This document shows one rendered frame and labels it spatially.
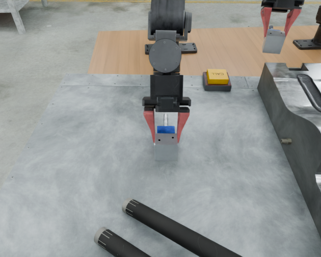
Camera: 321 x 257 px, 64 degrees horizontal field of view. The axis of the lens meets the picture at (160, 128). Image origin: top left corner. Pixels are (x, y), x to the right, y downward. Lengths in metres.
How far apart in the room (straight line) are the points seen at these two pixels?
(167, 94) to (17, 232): 0.37
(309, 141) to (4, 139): 1.85
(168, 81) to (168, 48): 0.06
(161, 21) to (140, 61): 0.44
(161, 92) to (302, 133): 0.31
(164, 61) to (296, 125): 0.33
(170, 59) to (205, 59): 0.54
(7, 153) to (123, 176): 1.44
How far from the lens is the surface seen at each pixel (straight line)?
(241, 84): 0.87
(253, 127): 0.72
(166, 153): 0.58
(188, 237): 0.44
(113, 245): 0.47
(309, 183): 0.59
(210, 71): 0.84
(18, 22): 3.55
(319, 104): 0.73
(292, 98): 0.71
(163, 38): 0.46
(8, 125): 2.17
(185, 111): 0.53
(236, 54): 1.06
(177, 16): 0.54
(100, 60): 0.99
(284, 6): 0.84
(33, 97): 2.37
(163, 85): 0.46
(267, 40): 0.84
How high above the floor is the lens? 1.26
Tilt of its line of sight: 43 degrees down
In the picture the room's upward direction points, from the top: straight up
